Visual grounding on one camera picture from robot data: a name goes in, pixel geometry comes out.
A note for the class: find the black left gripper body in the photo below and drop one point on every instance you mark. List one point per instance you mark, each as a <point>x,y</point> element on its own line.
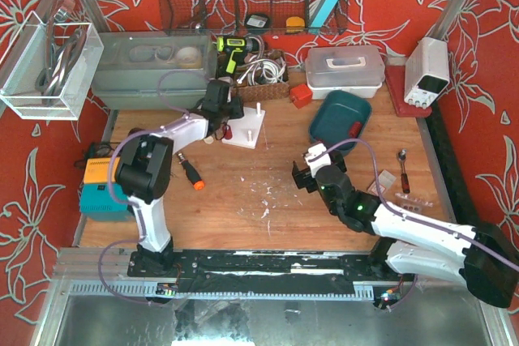
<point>233,107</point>

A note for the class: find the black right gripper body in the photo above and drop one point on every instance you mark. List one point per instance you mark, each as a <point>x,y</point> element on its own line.
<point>303,176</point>

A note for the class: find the large red spring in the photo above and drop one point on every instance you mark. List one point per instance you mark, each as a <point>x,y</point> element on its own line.
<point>228,134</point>

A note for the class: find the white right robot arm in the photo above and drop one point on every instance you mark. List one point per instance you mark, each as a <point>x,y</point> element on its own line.
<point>479,258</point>

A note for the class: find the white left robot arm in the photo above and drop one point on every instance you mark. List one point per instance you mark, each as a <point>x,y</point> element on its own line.
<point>145,160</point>

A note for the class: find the small red spring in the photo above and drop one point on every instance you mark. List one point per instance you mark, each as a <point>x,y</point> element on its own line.
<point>355,129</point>

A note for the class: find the white peg fixture board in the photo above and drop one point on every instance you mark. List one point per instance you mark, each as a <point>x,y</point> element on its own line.
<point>246,130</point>

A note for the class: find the woven wicker basket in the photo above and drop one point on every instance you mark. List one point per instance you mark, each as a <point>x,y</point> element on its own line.
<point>262,78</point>

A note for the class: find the teal plastic tray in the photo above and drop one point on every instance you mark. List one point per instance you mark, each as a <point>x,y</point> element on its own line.
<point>338,111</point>

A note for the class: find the black orange screwdriver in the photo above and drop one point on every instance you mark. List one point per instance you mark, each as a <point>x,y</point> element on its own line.
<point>191,173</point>

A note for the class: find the clear bit case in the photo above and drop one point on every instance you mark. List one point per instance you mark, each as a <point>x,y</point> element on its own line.
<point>413,204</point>

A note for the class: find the small red box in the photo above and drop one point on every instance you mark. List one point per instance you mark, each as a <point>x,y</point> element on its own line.
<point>300,95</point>

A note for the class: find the grey-green plastic toolbox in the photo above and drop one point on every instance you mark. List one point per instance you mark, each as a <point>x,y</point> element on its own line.
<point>152,70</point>

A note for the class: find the yellow tape measure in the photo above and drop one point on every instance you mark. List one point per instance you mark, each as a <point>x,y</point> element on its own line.
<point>294,25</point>

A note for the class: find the clear white storage case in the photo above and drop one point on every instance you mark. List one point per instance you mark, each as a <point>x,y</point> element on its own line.
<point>357,69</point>

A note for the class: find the red mat under supply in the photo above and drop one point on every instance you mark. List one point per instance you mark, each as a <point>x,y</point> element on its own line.
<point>395,81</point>

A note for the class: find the yellow soldering station box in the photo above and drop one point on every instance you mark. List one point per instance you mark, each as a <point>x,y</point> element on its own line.
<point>96,170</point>

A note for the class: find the white bench power supply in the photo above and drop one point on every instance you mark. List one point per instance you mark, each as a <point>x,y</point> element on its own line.
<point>426,73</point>

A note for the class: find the teal power supply box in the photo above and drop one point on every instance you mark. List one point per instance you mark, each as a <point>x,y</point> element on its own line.
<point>97,204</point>

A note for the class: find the light blue flat case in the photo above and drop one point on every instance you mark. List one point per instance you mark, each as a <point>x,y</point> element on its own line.
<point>319,11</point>

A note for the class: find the grey pliers in bin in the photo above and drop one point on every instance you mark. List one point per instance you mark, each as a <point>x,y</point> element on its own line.
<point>58,62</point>

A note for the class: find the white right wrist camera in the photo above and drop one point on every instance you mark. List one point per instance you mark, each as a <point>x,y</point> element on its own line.
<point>316,157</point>

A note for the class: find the yellow-green cordless drill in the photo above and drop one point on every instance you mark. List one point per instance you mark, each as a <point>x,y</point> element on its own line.
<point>235,49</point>

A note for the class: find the red handled ratchet wrench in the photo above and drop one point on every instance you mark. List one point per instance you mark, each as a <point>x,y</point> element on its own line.
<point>401,157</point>

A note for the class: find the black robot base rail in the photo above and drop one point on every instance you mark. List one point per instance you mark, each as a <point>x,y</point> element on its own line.
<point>263,271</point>

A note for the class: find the clear acrylic wall bin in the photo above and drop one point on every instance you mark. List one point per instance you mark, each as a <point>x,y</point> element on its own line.
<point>21,66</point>

